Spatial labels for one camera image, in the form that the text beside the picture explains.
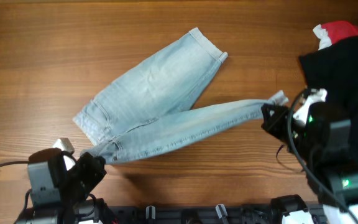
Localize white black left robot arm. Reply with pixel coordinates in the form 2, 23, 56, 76
15, 148, 106, 223

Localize black garment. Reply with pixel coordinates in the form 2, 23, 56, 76
299, 36, 358, 163

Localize red and white garment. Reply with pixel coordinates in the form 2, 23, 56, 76
313, 21, 358, 50

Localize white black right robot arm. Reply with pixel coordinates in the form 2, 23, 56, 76
261, 88, 358, 223

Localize light blue denim shorts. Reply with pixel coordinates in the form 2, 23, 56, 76
72, 27, 289, 165

